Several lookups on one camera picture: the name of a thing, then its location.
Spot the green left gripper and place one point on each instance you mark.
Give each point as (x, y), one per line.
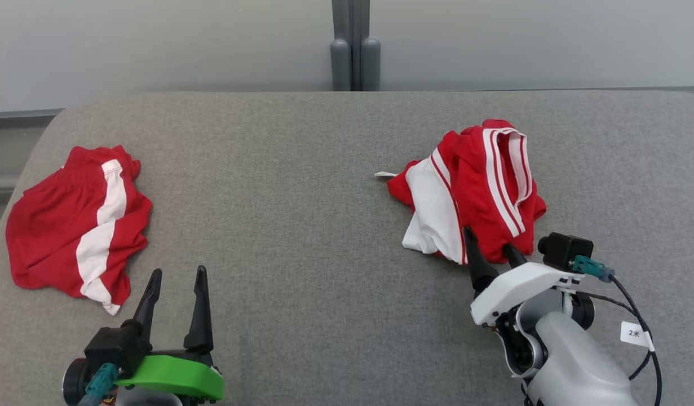
(172, 376)

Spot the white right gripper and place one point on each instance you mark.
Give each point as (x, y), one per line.
(521, 287)

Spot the red jersey with white trim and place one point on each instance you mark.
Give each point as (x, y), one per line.
(476, 169)

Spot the red shorts with white stripe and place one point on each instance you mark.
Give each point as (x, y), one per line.
(48, 225)

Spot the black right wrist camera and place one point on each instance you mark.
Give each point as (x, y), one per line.
(566, 248)

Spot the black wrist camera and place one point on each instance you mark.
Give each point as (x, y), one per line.
(566, 248)
(110, 347)

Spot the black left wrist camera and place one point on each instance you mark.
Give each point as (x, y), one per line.
(110, 347)

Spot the grey partition post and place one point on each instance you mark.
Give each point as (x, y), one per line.
(355, 34)

